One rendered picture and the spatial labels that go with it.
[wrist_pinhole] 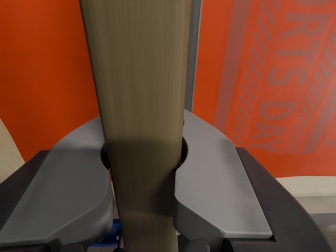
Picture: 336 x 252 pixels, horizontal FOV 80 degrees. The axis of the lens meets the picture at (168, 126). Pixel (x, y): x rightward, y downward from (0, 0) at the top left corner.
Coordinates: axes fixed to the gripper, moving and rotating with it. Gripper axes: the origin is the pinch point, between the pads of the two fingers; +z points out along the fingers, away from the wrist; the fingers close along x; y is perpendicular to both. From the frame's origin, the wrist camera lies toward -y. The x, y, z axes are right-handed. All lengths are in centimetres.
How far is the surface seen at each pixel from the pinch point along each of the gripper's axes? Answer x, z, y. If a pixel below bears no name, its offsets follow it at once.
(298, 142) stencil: 22.1, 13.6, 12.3
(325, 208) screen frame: 30.2, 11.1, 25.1
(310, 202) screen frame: 28.2, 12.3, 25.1
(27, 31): -13.3, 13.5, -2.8
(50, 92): -12.9, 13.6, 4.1
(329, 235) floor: 190, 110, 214
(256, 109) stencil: 14.0, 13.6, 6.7
